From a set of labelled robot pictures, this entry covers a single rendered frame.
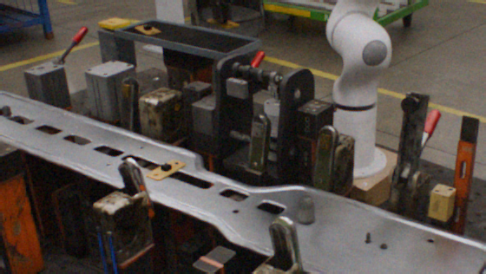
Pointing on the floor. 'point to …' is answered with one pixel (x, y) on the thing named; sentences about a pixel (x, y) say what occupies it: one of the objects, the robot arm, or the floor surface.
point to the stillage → (24, 17)
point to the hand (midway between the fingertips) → (221, 11)
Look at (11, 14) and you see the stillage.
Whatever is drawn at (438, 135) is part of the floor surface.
